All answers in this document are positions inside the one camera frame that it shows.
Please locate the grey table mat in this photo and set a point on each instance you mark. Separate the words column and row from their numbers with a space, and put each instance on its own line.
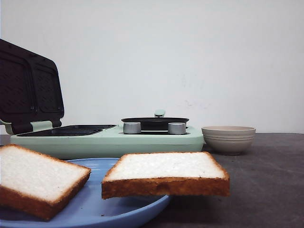
column 266, row 190

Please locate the mint green breakfast maker base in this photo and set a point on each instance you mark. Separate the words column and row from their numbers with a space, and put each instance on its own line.
column 111, row 142

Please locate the right silver control knob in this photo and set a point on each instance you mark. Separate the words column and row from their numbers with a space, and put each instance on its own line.
column 176, row 128

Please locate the breakfast maker hinged lid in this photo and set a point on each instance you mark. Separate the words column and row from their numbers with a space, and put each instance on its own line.
column 29, row 89

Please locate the black frying pan green handle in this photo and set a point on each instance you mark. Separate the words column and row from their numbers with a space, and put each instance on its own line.
column 157, row 123

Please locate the white bread slice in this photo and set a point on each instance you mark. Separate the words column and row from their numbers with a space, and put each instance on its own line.
column 166, row 173
column 36, row 183

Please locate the beige ceramic bowl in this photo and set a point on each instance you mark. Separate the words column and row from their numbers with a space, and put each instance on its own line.
column 229, row 140

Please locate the blue plate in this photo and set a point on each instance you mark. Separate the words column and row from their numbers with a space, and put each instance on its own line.
column 88, row 210

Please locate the silver control knob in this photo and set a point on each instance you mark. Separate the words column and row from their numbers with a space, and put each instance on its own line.
column 176, row 128
column 132, row 128

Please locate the left silver control knob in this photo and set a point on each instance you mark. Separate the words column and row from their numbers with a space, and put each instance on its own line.
column 132, row 128

